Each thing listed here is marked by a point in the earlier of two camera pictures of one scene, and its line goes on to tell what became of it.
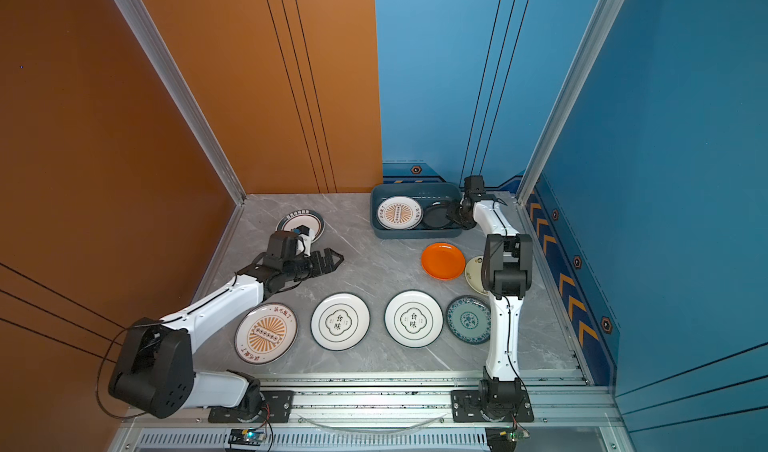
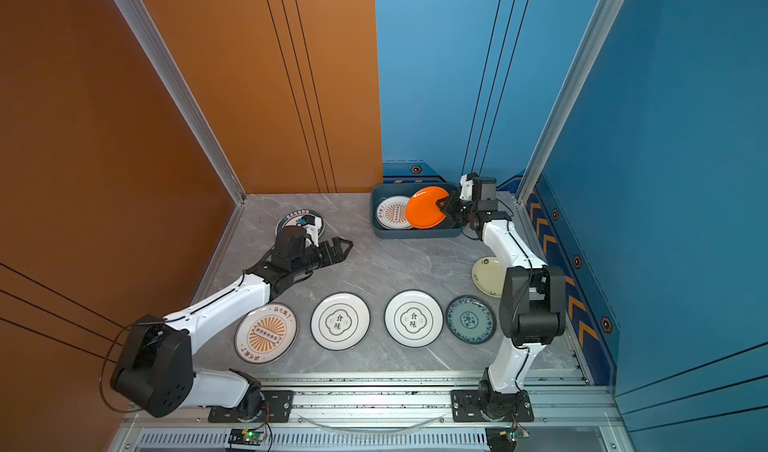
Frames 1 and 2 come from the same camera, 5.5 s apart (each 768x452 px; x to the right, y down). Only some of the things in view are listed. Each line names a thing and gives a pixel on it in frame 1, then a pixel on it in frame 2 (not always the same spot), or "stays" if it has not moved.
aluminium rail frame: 394,412 stays
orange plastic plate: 442,261 to 422,210
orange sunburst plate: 399,212 stays
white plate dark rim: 305,217 stays
